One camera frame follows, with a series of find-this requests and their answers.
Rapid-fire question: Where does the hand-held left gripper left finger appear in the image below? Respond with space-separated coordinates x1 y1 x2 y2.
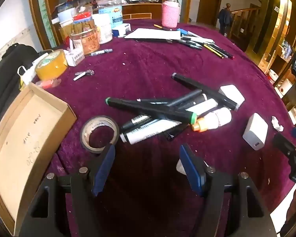
18 143 116 237

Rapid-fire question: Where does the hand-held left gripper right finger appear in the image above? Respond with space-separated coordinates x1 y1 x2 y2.
179 143 278 237

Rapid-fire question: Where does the white charger with prongs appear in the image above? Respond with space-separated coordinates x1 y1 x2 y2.
242 113 269 151

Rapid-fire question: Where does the black tape roll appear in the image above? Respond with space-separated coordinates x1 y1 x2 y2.
80 116 119 154

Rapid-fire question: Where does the white glue tube orange cap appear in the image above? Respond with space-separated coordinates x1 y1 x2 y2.
191 107 232 132

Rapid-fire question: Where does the white marker pen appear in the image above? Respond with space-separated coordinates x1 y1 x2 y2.
120 98 219 145

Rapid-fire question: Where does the slim dark pen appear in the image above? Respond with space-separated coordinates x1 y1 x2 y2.
120 89 203 132

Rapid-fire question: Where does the green-capped black marker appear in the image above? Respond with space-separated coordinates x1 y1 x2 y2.
105 97 198 124

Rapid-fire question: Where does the small white charger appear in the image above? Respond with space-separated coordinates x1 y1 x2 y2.
218 84 245 106

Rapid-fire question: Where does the pink-capped black marker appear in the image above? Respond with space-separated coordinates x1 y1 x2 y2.
137 98 178 106

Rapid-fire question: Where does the grey-capped black marker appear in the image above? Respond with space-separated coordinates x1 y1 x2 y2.
172 73 240 111

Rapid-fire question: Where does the brown cardboard box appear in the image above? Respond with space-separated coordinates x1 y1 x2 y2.
0 82 77 230

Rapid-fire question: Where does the small white object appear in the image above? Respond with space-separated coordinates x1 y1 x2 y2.
176 159 188 176

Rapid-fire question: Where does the crumpled white paper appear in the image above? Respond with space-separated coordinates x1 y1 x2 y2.
271 116 284 132

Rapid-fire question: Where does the red plastic wrapper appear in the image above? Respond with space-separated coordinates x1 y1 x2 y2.
36 78 62 90

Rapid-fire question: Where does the maroon tablecloth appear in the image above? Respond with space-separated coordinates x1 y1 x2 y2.
33 21 296 237

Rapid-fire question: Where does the yellow tape roll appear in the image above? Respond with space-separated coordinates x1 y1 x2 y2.
35 49 68 81

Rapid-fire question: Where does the small white box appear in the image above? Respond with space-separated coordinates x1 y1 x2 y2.
64 48 85 67

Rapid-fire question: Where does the small black printed marker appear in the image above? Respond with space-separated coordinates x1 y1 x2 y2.
89 49 113 57

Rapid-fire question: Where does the white paper bag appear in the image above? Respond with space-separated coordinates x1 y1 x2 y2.
17 65 37 86

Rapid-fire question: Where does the clear jar orange label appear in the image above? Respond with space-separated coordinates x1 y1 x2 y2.
70 25 100 55

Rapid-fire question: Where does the wooden stair railing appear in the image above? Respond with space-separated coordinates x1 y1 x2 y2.
230 4 260 42

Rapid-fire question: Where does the row of pens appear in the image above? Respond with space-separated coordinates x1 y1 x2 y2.
176 28 235 60

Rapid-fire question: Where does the black leather sofa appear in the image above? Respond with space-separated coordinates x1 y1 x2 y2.
0 43 43 139

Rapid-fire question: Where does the red and gold carton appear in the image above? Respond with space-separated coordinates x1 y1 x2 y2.
59 25 73 45

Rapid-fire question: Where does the white plastic jar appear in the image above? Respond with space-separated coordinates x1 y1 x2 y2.
92 13 113 44

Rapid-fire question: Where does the white paper sheet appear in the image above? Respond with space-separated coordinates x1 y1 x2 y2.
124 28 182 40

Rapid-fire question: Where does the white and blue box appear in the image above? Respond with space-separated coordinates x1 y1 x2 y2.
112 23 132 37

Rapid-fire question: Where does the red-lid jar of sticks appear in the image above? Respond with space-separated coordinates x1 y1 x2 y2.
72 12 95 34

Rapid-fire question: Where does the blue-label plastic jar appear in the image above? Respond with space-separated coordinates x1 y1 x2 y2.
98 0 123 29

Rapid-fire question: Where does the pink knit-covered jar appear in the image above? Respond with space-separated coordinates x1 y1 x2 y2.
161 0 180 29

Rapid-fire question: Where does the light blue cup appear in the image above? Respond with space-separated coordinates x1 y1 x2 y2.
57 7 77 26

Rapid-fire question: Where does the wooden door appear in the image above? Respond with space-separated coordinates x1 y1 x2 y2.
196 0 224 27

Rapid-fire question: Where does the wooden cabinet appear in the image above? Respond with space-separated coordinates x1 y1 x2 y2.
122 2 163 21

